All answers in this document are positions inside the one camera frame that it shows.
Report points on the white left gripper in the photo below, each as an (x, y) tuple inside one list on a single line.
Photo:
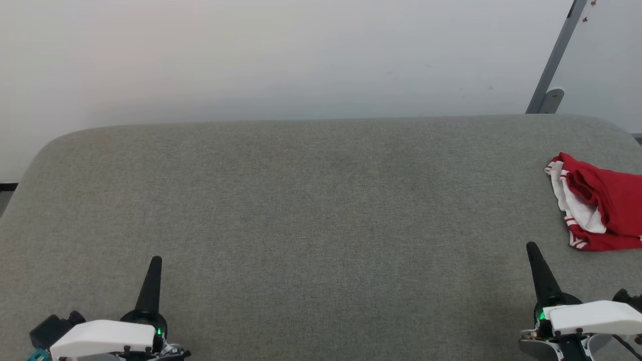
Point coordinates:
[(105, 338)]

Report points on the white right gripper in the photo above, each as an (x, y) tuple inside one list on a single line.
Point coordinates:
[(597, 317)]

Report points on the red and white basketball jersey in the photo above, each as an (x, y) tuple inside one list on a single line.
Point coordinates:
[(612, 200)]

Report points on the black skirting strip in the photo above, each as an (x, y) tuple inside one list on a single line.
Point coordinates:
[(9, 186)]

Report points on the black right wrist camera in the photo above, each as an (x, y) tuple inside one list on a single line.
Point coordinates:
[(629, 298)]

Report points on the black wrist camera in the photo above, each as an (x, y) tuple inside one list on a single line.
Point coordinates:
[(629, 298), (50, 328)]

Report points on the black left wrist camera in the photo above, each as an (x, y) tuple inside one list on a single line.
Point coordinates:
[(50, 328)]

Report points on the teal left camera connector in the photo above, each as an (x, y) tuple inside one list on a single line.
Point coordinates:
[(39, 355)]

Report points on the grey metal post bracket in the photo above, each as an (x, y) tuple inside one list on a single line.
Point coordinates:
[(552, 100)]

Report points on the grey metal post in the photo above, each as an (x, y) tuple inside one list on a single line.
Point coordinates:
[(556, 52)]

